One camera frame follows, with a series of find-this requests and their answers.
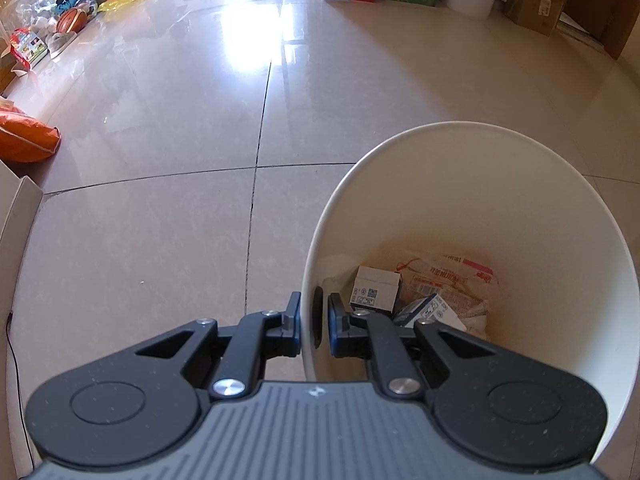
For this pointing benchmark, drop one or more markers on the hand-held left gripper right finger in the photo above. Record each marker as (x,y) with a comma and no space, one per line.
(337,332)

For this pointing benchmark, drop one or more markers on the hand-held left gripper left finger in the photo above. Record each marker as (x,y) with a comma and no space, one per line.
(295,332)

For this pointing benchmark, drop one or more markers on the small blue white carton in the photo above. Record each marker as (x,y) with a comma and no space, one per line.
(435,310)
(375,290)

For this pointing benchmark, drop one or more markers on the clear wrapper with red print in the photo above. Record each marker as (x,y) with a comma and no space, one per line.
(445,275)

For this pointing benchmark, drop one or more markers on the white round trash bin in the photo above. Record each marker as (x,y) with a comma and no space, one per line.
(475,190)

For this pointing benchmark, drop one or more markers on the white board panel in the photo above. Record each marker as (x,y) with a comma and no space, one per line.
(15,240)

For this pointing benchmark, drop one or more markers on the orange bag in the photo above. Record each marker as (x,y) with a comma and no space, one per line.
(25,137)

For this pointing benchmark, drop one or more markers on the yellow plastic bag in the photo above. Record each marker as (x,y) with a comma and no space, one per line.
(127,1)

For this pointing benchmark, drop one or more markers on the grey slipper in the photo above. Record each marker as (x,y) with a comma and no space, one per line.
(61,42)

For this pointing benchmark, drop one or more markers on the basketball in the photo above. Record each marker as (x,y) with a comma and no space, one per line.
(71,21)

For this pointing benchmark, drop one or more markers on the colourful printed box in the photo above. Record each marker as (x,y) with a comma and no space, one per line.
(29,47)

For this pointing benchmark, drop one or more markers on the wooden cabinet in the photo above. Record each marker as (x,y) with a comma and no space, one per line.
(7,50)

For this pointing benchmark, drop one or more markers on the clear plastic bags pile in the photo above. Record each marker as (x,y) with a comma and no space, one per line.
(27,10)

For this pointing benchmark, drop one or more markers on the wooden door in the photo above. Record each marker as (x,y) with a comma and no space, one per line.
(605,5)

